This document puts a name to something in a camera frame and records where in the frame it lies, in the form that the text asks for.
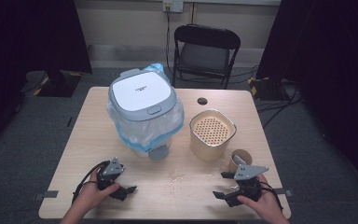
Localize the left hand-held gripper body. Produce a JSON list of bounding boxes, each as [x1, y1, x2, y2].
[[96, 156, 126, 191]]

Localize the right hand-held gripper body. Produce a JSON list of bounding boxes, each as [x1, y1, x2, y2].
[[233, 164, 270, 203]]

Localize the brown paper cup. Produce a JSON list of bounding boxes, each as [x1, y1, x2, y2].
[[227, 148, 254, 174]]

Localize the beige container with perforated strainer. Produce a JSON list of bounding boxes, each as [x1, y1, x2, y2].
[[188, 108, 238, 162]]

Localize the clear blue-edged plastic bin liner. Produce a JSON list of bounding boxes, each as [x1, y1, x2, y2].
[[106, 63, 186, 153]]

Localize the white grey pedal trash can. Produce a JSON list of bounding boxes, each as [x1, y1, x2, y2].
[[106, 68, 186, 161]]

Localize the person's right hand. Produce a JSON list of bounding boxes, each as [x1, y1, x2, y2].
[[236, 173, 283, 218]]

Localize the person's left hand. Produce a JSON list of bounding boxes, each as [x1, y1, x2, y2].
[[74, 167, 121, 213]]

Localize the black folding chair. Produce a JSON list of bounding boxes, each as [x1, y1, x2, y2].
[[171, 23, 242, 90]]

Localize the dark curtain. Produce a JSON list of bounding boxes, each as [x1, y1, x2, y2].
[[255, 0, 358, 194], [0, 0, 93, 157]]

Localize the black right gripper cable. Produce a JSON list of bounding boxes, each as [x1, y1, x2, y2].
[[258, 181, 284, 213]]

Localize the black floor cables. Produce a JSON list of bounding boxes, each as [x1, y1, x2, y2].
[[255, 88, 303, 129]]

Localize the black power cable on wall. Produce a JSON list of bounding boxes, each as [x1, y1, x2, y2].
[[165, 6, 174, 74]]

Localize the white wall outlet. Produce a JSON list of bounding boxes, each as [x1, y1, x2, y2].
[[162, 0, 185, 14]]

